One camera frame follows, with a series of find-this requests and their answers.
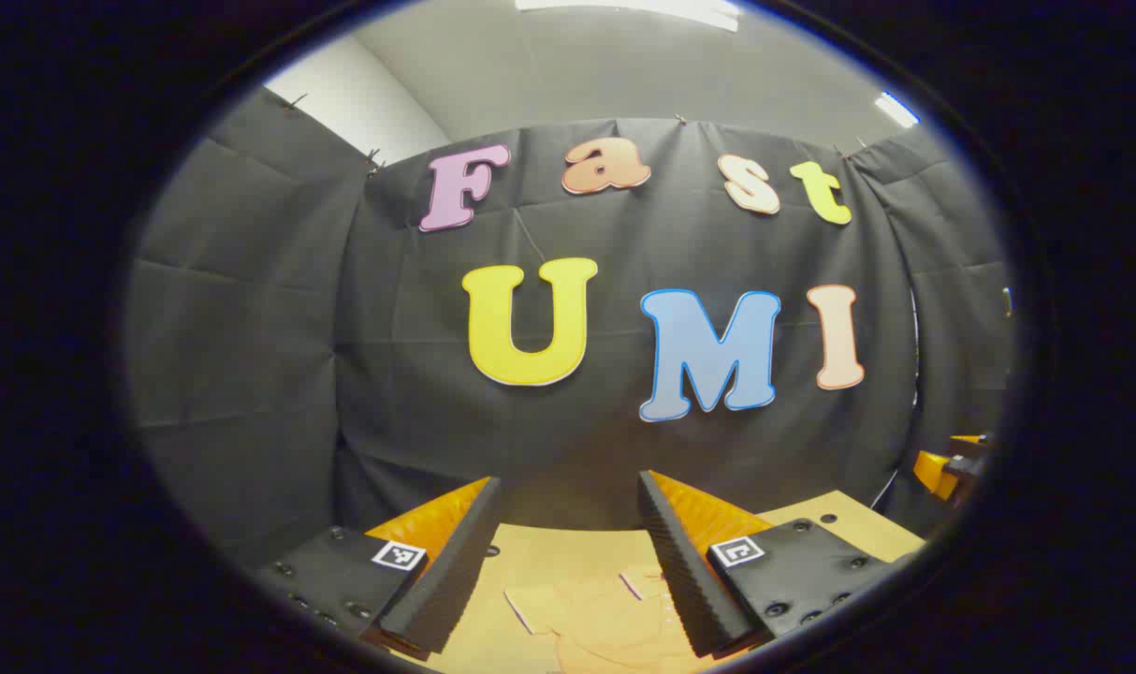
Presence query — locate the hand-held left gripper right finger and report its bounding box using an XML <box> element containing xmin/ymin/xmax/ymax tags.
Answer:
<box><xmin>636</xmin><ymin>470</ymin><xmax>915</xmax><ymax>659</ymax></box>

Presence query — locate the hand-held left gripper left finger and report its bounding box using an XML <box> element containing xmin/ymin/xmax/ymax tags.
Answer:
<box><xmin>255</xmin><ymin>476</ymin><xmax>503</xmax><ymax>661</ymax></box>

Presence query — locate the orange T-shirt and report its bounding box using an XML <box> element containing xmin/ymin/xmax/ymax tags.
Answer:
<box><xmin>504</xmin><ymin>562</ymin><xmax>695</xmax><ymax>674</ymax></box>

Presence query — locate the black backdrop cloth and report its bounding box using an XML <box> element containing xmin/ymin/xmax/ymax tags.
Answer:
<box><xmin>124</xmin><ymin>86</ymin><xmax>1018</xmax><ymax>572</ymax></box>

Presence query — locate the small ceiling light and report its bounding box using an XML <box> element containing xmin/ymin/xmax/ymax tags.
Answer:
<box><xmin>874</xmin><ymin>91</ymin><xmax>922</xmax><ymax>129</ymax></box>

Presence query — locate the long ceiling light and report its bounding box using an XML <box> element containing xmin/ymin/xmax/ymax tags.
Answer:
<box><xmin>515</xmin><ymin>0</ymin><xmax>743</xmax><ymax>33</ymax></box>

